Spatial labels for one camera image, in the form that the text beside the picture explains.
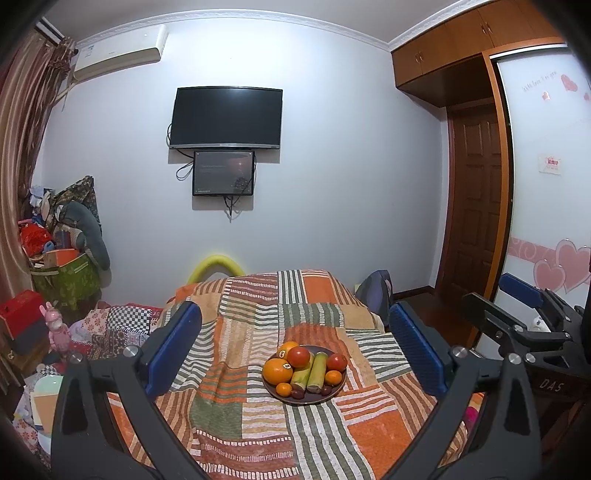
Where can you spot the brown striped curtain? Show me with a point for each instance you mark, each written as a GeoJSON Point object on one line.
{"type": "Point", "coordinates": [18, 152]}

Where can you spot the orange with sticker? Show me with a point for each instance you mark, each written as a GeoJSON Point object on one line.
{"type": "Point", "coordinates": [287, 347]}
{"type": "Point", "coordinates": [275, 373]}

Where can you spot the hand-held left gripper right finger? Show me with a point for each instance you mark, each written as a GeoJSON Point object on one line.
{"type": "Point", "coordinates": [418, 350]}

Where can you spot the white wardrobe door pink hearts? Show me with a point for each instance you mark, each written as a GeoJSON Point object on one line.
{"type": "Point", "coordinates": [540, 217]}

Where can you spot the brown wooden door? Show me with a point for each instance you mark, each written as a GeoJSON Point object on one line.
{"type": "Point", "coordinates": [475, 198]}

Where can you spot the yellow foam noodle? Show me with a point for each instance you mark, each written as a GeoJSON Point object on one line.
{"type": "Point", "coordinates": [217, 261]}

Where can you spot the green storage box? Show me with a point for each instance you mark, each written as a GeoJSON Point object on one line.
{"type": "Point", "coordinates": [69, 281]}

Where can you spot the stack of papers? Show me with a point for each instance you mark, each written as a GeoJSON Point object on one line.
{"type": "Point", "coordinates": [41, 406]}

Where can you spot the grey shark plush toy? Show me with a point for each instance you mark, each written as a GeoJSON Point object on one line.
{"type": "Point", "coordinates": [87, 226]}

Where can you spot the small black monitor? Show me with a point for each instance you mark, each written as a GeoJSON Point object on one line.
{"type": "Point", "coordinates": [221, 173]}

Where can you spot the floral cloth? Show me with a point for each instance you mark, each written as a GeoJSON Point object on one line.
{"type": "Point", "coordinates": [99, 330]}

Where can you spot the purple plate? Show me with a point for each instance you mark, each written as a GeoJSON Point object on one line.
{"type": "Point", "coordinates": [314, 398]}

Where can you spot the green sugarcane piece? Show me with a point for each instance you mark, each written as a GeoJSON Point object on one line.
{"type": "Point", "coordinates": [302, 376]}
{"type": "Point", "coordinates": [317, 374]}

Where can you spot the red bag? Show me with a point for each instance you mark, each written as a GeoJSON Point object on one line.
{"type": "Point", "coordinates": [36, 240]}

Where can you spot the checkered cloth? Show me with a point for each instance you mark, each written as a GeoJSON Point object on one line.
{"type": "Point", "coordinates": [129, 321]}

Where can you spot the purple bag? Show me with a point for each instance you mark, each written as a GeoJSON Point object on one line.
{"type": "Point", "coordinates": [374, 297]}

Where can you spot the pink rabbit figure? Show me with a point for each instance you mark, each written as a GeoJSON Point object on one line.
{"type": "Point", "coordinates": [57, 327]}

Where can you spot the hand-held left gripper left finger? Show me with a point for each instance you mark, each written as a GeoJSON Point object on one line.
{"type": "Point", "coordinates": [178, 350]}

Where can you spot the white air conditioner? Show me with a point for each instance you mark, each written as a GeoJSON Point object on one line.
{"type": "Point", "coordinates": [115, 53]}

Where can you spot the dark patterned bag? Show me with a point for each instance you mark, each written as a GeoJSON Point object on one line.
{"type": "Point", "coordinates": [78, 194]}

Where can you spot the brown wooden upper cabinets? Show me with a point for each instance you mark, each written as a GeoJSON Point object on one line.
{"type": "Point", "coordinates": [438, 50]}

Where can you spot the red tomato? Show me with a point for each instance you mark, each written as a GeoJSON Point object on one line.
{"type": "Point", "coordinates": [337, 362]}
{"type": "Point", "coordinates": [299, 357]}

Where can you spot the red box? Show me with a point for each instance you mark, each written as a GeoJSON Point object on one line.
{"type": "Point", "coordinates": [21, 311]}

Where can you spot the orange box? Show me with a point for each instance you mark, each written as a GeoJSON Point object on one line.
{"type": "Point", "coordinates": [60, 258]}

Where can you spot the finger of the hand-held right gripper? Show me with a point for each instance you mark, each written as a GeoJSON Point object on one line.
{"type": "Point", "coordinates": [508, 330]}
{"type": "Point", "coordinates": [521, 286]}

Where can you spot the black wall television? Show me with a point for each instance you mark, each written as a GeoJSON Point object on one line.
{"type": "Point", "coordinates": [226, 117]}

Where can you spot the striped patchwork blanket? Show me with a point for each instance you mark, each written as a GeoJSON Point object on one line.
{"type": "Point", "coordinates": [240, 424]}

